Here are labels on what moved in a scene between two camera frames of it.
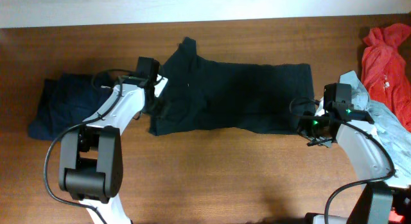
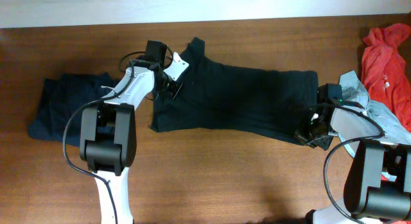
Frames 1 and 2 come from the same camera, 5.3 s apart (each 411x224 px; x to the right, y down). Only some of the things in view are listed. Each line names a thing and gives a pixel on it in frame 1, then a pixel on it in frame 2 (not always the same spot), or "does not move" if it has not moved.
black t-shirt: [197, 95] does not move
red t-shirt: [386, 68] does not move
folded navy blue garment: [65, 101] does not move
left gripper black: [160, 108] → [173, 92]
